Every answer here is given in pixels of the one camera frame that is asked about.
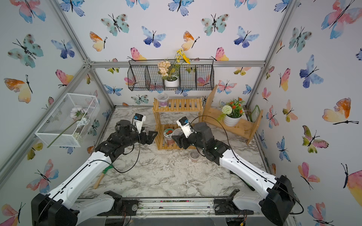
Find red seed jar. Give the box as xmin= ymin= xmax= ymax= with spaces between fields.
xmin=190 ymin=150 xmax=200 ymax=163

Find two-tier wooden slat shelf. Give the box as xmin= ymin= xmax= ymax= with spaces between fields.
xmin=152 ymin=97 xmax=204 ymax=151

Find purple seed jar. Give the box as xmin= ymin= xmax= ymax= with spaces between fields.
xmin=157 ymin=93 xmax=169 ymax=108

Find strawberry lid jar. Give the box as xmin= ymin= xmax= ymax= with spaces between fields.
xmin=163 ymin=128 xmax=175 ymax=146
xmin=172 ymin=128 xmax=183 ymax=140

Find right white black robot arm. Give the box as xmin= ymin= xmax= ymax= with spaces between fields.
xmin=172 ymin=117 xmax=300 ymax=226

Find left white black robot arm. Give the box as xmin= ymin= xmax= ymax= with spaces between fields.
xmin=31 ymin=120 xmax=158 ymax=226

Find white pot orange flowers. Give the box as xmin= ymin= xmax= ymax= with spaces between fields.
xmin=217 ymin=98 xmax=245 ymax=127

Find tilted wooden stand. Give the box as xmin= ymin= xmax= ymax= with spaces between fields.
xmin=201 ymin=85 xmax=263 ymax=145

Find pink white artificial flower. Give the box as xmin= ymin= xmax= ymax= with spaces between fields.
xmin=47 ymin=106 xmax=89 ymax=148

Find green garden rake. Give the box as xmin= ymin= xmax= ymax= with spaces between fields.
xmin=93 ymin=165 xmax=113 ymax=189

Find green garden shovel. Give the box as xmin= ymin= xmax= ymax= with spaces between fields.
xmin=230 ymin=170 xmax=255 ymax=191

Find white pot beige yellow flowers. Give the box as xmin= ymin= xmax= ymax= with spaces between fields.
xmin=157 ymin=48 xmax=191 ymax=88

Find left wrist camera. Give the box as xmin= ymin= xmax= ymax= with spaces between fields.
xmin=133 ymin=113 xmax=147 ymax=134

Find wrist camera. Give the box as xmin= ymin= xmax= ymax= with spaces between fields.
xmin=133 ymin=113 xmax=147 ymax=134
xmin=176 ymin=116 xmax=194 ymax=138

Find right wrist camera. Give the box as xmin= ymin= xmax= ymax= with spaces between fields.
xmin=176 ymin=116 xmax=194 ymax=138

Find white mesh wall basket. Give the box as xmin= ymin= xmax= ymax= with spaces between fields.
xmin=35 ymin=93 xmax=100 ymax=147

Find black wire wall basket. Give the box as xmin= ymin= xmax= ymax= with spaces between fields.
xmin=125 ymin=58 xmax=215 ymax=91

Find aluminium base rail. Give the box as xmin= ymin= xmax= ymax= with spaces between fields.
xmin=69 ymin=195 xmax=295 ymax=226

